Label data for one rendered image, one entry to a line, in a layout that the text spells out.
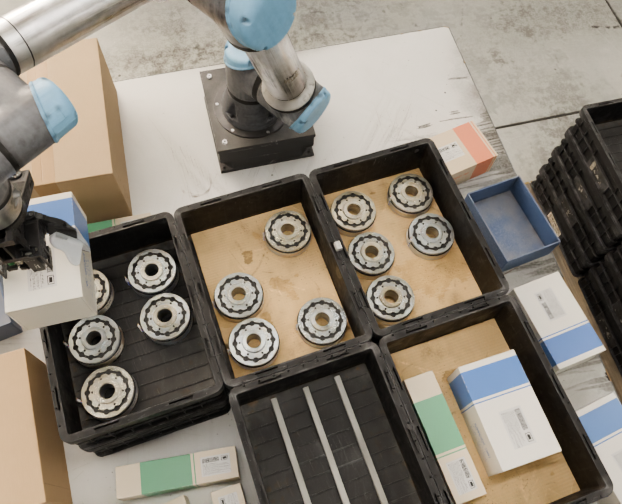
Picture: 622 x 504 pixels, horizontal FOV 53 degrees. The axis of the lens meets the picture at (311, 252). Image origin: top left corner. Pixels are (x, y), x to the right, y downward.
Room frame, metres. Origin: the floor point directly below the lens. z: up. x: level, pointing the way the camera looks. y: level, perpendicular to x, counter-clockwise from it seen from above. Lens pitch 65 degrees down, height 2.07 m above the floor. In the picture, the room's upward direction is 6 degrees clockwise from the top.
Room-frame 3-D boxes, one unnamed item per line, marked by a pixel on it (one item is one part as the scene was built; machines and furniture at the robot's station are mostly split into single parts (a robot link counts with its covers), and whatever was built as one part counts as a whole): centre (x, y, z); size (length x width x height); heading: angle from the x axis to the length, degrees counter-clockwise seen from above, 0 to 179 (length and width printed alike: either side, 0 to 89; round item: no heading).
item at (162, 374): (0.36, 0.35, 0.87); 0.40 x 0.30 x 0.11; 25
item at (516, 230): (0.76, -0.48, 0.74); 0.20 x 0.15 x 0.07; 27
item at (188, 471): (0.11, 0.22, 0.73); 0.24 x 0.06 x 0.06; 105
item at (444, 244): (0.64, -0.26, 0.86); 0.10 x 0.10 x 0.01
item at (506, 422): (0.26, -0.40, 0.87); 0.20 x 0.12 x 0.09; 23
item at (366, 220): (0.68, -0.09, 0.86); 0.10 x 0.10 x 0.01
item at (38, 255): (0.37, 0.44, 1.25); 0.09 x 0.08 x 0.12; 19
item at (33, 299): (0.40, 0.45, 1.09); 0.20 x 0.12 x 0.09; 19
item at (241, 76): (0.98, 0.17, 0.97); 0.13 x 0.12 x 0.14; 54
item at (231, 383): (0.49, 0.08, 0.92); 0.40 x 0.30 x 0.02; 25
